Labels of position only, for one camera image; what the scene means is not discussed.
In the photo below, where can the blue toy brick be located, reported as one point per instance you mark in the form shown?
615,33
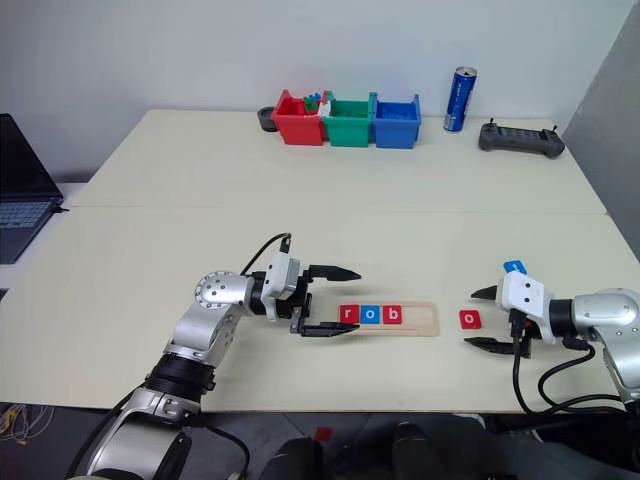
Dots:
315,97

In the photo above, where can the wooden letter tray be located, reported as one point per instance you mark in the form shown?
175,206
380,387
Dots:
420,320

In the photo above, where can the dark open laptop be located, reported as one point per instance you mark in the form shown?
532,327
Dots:
22,200

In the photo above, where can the white plastic piece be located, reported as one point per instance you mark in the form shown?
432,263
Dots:
326,106

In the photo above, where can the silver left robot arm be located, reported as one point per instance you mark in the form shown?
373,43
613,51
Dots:
210,320

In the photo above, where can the dark rounded shape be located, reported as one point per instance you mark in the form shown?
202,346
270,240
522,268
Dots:
295,460

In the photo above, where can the blue plastic bin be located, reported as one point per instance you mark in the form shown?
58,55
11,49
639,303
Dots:
396,125

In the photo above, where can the grey remote controller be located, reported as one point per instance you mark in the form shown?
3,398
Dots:
520,139

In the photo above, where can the black round holder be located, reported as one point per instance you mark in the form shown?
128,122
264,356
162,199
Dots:
265,120

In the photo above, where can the green toy brick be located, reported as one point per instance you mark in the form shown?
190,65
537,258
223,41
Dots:
311,105

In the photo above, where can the small red object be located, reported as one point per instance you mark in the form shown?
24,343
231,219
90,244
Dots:
325,434

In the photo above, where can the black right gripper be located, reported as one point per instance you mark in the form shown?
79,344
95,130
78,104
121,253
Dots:
522,337

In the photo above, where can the green plastic bin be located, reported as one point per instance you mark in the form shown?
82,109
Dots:
347,125

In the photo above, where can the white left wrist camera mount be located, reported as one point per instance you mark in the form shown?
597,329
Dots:
281,280

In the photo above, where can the red letter tile b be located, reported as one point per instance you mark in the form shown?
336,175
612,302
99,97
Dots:
393,314

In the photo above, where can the blue letter tile o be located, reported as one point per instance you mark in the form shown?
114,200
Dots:
369,314

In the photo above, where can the red letter tile o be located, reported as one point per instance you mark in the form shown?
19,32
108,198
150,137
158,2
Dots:
470,320

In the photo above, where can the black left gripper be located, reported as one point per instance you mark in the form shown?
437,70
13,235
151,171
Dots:
300,307

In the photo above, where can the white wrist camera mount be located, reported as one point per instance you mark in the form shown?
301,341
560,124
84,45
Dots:
527,300
281,280

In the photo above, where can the blue drink can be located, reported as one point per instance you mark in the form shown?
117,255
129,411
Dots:
460,100

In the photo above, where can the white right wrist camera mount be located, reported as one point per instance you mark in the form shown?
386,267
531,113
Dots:
527,300

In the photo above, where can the red letter tile r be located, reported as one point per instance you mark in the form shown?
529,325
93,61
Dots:
349,314

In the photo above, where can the red plastic bin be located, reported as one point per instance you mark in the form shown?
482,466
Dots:
297,122

